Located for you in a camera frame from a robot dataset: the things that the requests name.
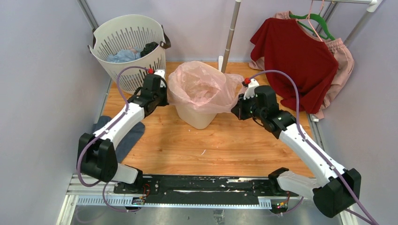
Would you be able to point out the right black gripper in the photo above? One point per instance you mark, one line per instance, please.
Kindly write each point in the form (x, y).
(239, 109)

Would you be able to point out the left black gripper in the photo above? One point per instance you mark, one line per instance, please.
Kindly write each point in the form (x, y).
(164, 101)

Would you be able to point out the pink plastic trash bag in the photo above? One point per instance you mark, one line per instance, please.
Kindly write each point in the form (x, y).
(204, 88)

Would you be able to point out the beige plastic trash bin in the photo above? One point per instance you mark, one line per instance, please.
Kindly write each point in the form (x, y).
(193, 118)

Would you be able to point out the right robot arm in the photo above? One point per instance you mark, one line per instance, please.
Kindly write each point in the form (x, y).
(333, 189)

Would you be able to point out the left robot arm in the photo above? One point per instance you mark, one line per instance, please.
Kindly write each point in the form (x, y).
(96, 152)

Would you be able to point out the black plastic bag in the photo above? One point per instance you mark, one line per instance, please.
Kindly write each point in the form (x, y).
(148, 48)

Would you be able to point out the grey-blue cloth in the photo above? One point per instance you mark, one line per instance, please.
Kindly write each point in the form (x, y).
(128, 141)

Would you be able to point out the blue plastic bag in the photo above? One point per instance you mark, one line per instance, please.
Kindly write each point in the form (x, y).
(125, 55)

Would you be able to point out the white slotted laundry basket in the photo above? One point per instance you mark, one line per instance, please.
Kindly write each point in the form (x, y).
(130, 32)

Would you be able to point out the clothes rack pole with foot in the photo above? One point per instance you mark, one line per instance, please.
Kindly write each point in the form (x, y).
(223, 60)

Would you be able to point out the red t-shirt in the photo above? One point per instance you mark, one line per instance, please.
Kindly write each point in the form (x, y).
(281, 44)

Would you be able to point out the pink garment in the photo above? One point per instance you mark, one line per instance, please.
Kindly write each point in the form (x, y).
(345, 65)

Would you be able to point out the green clothes hanger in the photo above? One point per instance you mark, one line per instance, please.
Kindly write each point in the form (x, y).
(327, 36)

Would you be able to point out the pink clothes hanger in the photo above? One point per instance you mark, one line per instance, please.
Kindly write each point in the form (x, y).
(312, 17)

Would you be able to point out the corner aluminium profile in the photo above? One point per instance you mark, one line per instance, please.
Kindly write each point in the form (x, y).
(88, 13)

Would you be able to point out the right rack pole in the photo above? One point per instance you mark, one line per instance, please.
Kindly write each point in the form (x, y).
(345, 19)

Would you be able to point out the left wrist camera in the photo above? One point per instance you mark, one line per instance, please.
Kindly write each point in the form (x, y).
(162, 74)

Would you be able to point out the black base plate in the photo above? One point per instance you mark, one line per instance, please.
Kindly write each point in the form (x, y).
(189, 190)

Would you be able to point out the aluminium frame rail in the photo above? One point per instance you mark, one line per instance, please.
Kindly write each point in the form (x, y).
(102, 195)

